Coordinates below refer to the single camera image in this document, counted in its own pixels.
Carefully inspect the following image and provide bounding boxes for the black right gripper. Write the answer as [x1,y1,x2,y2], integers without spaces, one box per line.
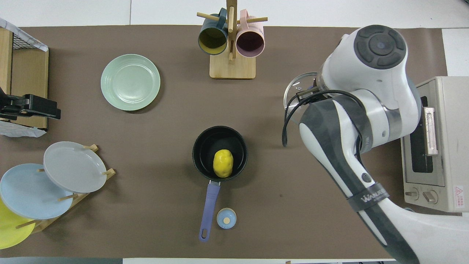
[296,87,330,103]

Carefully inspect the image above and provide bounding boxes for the yellow plate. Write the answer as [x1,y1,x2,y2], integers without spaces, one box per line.
[0,198,36,250]

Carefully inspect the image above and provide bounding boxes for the grey plate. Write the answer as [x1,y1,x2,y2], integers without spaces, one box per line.
[43,141,108,194]

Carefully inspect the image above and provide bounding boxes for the dark blue long-handled pot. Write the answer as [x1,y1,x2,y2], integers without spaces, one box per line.
[192,126,248,242]

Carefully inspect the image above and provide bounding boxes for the brown wooden board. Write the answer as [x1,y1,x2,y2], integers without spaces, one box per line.
[11,48,49,131]

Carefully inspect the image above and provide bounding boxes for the yellow potato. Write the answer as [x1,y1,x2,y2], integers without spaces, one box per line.
[213,149,234,179]

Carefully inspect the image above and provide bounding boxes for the light wooden board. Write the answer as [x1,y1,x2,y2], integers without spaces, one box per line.
[0,27,14,96]

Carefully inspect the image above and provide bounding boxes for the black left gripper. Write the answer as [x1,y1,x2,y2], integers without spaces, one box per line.
[0,86,61,121]

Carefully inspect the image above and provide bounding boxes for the mint green plate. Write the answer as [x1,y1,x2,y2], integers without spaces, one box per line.
[101,54,161,111]

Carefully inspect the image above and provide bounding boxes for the wooden plate rack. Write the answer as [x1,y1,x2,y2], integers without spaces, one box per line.
[15,144,116,235]

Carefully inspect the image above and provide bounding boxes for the white marbled paper bag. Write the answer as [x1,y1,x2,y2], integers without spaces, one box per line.
[0,17,49,52]
[0,120,48,138]

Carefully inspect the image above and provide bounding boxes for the white toaster oven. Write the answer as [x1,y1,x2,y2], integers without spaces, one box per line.
[400,76,469,213]

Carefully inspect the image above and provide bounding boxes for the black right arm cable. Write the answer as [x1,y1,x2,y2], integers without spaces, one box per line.
[281,90,368,154]

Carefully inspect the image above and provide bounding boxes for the brown table mat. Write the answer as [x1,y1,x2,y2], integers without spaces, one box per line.
[0,25,448,259]

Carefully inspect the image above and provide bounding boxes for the dark teal mug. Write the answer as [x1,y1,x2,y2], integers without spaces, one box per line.
[198,8,229,56]

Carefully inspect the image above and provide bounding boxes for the light blue plate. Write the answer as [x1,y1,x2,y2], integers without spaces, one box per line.
[0,163,74,220]

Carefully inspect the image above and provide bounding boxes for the wooden mug tree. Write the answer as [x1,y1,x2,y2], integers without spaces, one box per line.
[197,0,268,80]

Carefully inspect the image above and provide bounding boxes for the glass lid with blue knob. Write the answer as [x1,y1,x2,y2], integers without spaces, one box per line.
[284,72,324,124]

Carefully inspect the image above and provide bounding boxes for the black wire basket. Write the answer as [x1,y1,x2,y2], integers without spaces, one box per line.
[11,31,48,52]

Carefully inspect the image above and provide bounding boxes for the pink ribbed mug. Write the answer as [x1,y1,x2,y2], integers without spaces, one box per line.
[236,9,265,58]

